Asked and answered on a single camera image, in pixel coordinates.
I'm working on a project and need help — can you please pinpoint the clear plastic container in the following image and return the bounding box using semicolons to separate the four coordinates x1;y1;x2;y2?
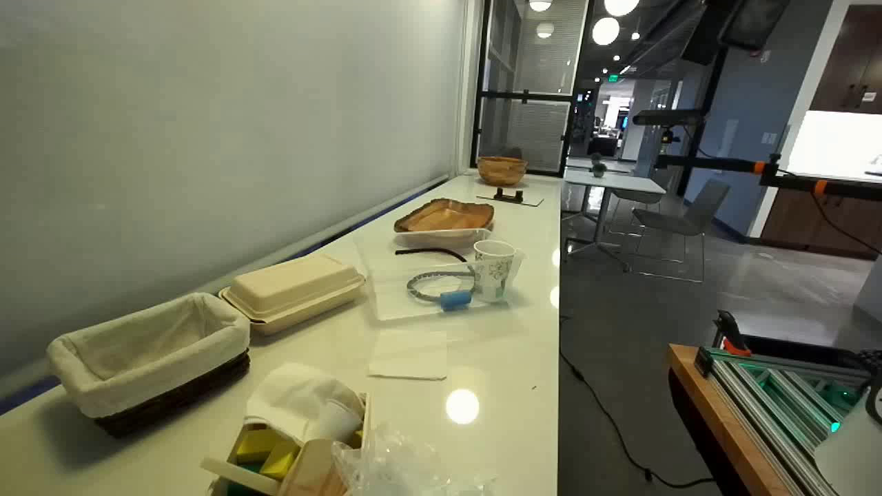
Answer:
357;239;525;322

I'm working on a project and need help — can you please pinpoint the brown rectangular wooden tray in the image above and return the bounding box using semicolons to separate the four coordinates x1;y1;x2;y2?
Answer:
393;198;492;231

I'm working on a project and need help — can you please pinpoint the round wooden bowl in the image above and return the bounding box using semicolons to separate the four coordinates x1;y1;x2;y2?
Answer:
476;154;525;187

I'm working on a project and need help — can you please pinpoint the white paper napkin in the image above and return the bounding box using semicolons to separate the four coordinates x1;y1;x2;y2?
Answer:
366;331;447;380

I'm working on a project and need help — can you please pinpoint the beige clamshell takeout box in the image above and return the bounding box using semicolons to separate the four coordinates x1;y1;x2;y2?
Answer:
221;253;363;334

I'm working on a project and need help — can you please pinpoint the white background table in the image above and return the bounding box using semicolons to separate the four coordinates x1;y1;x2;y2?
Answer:
563;165;665;239

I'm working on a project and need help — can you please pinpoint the white crumpled cloth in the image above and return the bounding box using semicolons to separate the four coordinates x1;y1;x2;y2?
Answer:
246;365;363;443

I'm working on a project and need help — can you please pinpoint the crumpled clear plastic bag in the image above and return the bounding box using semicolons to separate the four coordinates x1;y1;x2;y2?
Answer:
331;425;496;496

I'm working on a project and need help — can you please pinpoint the grey office chair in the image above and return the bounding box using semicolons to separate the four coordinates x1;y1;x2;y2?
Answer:
632;180;731;278

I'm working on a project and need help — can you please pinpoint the wooden organizer box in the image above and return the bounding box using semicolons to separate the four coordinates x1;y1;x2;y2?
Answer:
202;400;370;496

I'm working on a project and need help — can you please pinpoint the wooden bench edge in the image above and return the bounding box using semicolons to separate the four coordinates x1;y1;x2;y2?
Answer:
667;344;805;496

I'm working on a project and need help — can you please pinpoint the cloth lined wicker basket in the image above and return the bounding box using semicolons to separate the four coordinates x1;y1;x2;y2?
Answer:
46;293;251;439

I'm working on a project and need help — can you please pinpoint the black floor cable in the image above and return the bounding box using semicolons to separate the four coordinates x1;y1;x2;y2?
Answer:
560;353;717;491

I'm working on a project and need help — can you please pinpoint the black camera boom stand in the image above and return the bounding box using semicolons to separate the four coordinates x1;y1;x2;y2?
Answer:
632;37;882;205

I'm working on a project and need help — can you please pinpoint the aluminium frame rail assembly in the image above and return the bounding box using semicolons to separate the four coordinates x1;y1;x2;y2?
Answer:
696;312;882;496

